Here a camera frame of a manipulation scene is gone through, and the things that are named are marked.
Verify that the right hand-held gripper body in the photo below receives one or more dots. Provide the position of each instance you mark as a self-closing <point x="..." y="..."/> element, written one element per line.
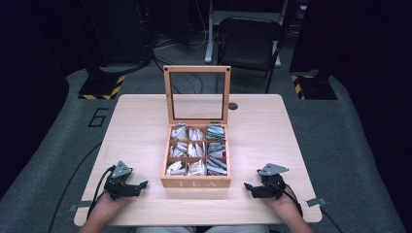
<point x="272" y="181"/>

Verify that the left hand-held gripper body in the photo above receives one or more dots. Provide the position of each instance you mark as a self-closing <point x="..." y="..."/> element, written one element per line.
<point x="120" y="181"/>

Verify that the wooden tea box with window lid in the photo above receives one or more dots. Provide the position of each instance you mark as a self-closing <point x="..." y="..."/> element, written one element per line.
<point x="196" y="183"/>

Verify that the person's right hand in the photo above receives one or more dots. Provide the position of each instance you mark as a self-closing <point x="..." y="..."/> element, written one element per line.
<point x="282" y="204"/>

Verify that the person's left hand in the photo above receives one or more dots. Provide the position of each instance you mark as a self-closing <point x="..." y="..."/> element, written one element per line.
<point x="110" y="205"/>

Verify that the grey tape strip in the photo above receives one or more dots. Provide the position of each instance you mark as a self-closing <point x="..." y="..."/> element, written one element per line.
<point x="315" y="202"/>
<point x="79" y="205"/>

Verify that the rows of tea bag packets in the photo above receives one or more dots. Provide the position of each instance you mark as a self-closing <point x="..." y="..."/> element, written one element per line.
<point x="196" y="150"/>

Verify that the round grey table grommet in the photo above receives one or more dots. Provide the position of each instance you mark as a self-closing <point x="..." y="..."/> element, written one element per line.
<point x="233" y="106"/>

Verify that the black stand with striped base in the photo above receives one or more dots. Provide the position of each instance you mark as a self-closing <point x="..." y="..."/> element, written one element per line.
<point x="312" y="86"/>
<point x="103" y="85"/>

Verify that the black folding chair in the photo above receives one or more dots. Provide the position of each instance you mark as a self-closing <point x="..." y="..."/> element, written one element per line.
<point x="247" y="45"/>

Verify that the black computer tower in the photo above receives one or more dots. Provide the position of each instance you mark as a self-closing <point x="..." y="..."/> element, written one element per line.
<point x="128" y="30"/>

